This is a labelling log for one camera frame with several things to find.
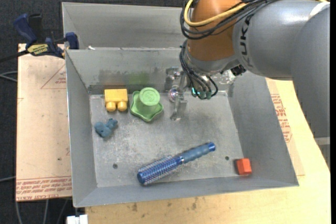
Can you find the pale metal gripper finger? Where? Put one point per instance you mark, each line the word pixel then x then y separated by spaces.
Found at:
pixel 183 107
pixel 175 112

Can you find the green star-shaped toy cup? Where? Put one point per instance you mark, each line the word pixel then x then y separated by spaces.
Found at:
pixel 147 105

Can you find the grey metal bin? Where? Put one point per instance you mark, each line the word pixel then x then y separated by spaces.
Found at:
pixel 157 144

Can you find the blue hair brush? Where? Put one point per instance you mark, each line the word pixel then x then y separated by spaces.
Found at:
pixel 168 165

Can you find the yellow toy building block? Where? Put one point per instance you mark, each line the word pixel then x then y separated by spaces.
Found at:
pixel 115 98

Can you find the blue toy animal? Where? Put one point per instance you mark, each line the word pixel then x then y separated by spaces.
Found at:
pixel 105 129

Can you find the orange-red small block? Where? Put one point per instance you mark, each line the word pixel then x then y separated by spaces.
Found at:
pixel 243 166

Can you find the brown cardboard board, red print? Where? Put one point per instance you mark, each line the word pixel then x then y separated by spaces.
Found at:
pixel 42 126

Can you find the black cylinder on white bracket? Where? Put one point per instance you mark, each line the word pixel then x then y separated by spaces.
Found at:
pixel 238 70

